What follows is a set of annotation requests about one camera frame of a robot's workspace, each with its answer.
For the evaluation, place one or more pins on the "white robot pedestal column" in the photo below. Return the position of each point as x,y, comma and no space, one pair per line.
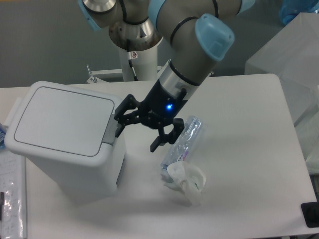
142,64

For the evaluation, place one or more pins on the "crumpled white tissue wrapper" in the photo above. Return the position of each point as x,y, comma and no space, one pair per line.
186,178

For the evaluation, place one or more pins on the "blue packet at left edge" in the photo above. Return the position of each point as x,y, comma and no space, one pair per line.
3,131

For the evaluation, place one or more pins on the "crushed clear plastic bottle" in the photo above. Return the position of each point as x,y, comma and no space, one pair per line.
184,146

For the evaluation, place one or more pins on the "white push-lid trash can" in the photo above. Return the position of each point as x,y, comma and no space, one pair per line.
69,134

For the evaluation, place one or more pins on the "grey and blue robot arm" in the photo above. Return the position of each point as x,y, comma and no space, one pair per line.
199,37

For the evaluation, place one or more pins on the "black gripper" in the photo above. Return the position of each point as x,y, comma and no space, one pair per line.
159,107

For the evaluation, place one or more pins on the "white pedestal base frame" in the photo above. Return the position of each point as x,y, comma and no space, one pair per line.
117,75

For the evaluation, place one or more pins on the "paper sheet in plastic sleeve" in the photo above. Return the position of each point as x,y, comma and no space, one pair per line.
13,203

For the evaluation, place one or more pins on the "black device at right edge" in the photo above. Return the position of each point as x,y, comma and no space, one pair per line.
310,212

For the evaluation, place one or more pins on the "blue plastic water bottle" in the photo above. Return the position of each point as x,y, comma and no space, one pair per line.
291,8

